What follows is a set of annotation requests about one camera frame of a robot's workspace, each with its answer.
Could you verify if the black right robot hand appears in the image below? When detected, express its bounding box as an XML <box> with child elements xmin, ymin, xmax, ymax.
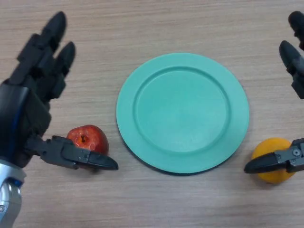
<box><xmin>244</xmin><ymin>10</ymin><xmax>304</xmax><ymax>174</ymax></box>

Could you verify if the red apple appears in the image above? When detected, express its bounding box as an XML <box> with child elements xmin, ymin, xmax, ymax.
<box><xmin>66</xmin><ymin>124</ymin><xmax>110</xmax><ymax>171</ymax></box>

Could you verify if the green round plate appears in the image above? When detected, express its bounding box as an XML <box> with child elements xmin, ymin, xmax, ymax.
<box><xmin>116</xmin><ymin>52</ymin><xmax>249</xmax><ymax>176</ymax></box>

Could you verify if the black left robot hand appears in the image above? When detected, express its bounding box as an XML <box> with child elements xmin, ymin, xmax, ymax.
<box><xmin>0</xmin><ymin>11</ymin><xmax>119</xmax><ymax>171</ymax></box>

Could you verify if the orange fruit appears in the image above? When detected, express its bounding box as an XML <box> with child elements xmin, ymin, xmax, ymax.
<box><xmin>251</xmin><ymin>137</ymin><xmax>297</xmax><ymax>185</ymax></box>

